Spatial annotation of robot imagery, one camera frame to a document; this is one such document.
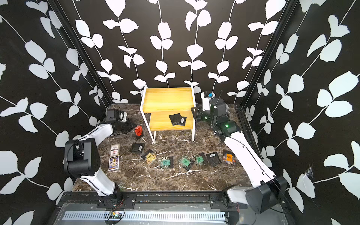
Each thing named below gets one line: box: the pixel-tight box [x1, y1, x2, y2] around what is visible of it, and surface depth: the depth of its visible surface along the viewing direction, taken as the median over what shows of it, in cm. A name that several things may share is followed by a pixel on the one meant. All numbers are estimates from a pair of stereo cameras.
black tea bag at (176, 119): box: [168, 112, 188, 127], surface depth 92 cm
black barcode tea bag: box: [206, 151, 222, 166], surface depth 92 cm
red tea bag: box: [134, 125, 144, 140], surface depth 97 cm
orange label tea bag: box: [222, 153, 237, 165], surface depth 92 cm
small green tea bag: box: [194, 154, 205, 166], surface depth 91 cm
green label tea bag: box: [177, 157, 195, 172], surface depth 90 cm
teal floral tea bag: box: [159, 156, 174, 170], surface depth 90 cm
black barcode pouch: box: [131, 142, 145, 154], surface depth 97 cm
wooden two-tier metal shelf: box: [139, 84, 196, 144], surface depth 85 cm
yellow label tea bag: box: [141, 149, 158, 165], surface depth 92 cm
